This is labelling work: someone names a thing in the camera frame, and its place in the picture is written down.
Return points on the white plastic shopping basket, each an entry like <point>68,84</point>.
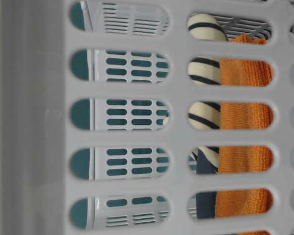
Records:
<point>37,137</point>

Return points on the cream navy striped cloth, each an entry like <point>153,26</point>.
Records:
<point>205,115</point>

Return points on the orange knitted cloth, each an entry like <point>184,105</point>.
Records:
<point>244,159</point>

